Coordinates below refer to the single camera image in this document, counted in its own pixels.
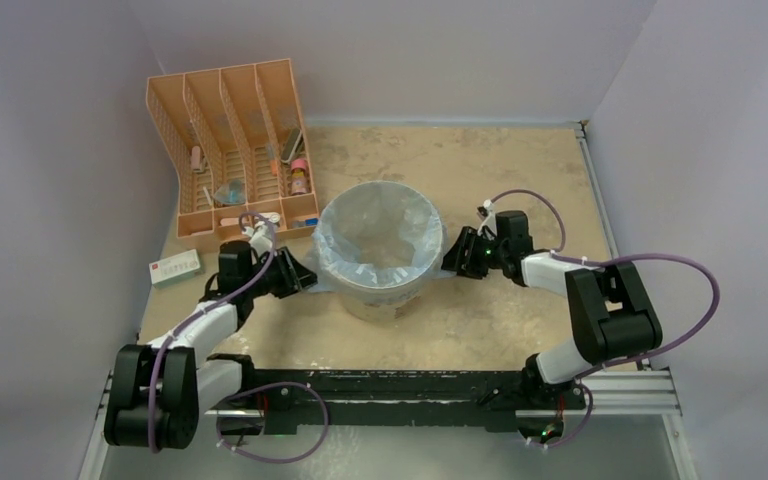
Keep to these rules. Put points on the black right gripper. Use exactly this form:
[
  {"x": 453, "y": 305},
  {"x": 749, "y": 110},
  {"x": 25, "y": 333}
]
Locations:
[{"x": 457, "y": 260}]

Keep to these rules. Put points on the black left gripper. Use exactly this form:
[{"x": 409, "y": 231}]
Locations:
[{"x": 293, "y": 277}]

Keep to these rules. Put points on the light blue plastic trash bag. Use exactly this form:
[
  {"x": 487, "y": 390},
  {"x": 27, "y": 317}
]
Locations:
[{"x": 378, "y": 242}]

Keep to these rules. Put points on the beige plastic trash bin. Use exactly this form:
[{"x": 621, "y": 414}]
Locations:
[{"x": 377, "y": 305}]

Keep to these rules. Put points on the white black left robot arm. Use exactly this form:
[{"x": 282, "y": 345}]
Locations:
[{"x": 160, "y": 390}]

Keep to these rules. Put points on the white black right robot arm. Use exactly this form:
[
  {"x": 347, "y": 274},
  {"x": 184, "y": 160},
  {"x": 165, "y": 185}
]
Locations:
[{"x": 611, "y": 314}]

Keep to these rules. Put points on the blue grey stamp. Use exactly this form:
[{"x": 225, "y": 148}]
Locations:
[{"x": 303, "y": 223}]

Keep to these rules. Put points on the blue correction tape package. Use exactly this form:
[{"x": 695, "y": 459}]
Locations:
[{"x": 230, "y": 193}]

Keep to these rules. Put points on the pink labelled small bottle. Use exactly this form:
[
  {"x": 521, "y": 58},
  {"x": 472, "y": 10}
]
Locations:
[{"x": 299, "y": 181}]

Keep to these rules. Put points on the pink plastic desk organizer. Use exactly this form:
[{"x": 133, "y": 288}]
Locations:
[{"x": 237, "y": 122}]

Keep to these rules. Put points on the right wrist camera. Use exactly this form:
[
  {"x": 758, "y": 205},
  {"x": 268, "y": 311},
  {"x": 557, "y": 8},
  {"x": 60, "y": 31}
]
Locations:
[{"x": 486, "y": 212}]

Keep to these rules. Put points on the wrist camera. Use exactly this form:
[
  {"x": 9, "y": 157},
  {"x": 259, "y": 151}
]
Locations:
[
  {"x": 257, "y": 234},
  {"x": 486, "y": 212}
]

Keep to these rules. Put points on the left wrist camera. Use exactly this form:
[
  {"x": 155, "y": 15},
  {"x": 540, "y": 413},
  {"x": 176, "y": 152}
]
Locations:
[{"x": 257, "y": 234}]

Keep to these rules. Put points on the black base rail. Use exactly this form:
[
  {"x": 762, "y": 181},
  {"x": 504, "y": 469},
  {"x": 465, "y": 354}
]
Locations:
[{"x": 496, "y": 401}]

